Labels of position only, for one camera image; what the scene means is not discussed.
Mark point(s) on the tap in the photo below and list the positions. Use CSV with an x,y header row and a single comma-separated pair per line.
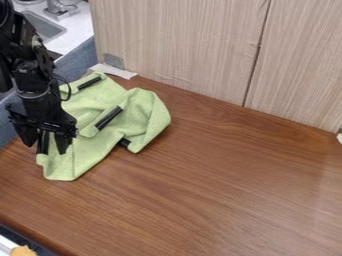
x,y
58,8

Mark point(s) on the yellow toy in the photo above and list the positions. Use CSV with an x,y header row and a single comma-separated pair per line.
x,y
22,251

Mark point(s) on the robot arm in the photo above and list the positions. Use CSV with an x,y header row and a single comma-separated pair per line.
x,y
27,71

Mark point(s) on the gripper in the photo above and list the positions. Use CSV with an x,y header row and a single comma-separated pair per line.
x,y
42,111

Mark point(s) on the green cloth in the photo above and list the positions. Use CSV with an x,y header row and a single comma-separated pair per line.
x,y
138,116

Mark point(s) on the white paper piece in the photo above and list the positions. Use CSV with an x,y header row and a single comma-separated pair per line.
x,y
113,71

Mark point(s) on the toy sink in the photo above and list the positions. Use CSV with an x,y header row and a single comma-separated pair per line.
x,y
75,30

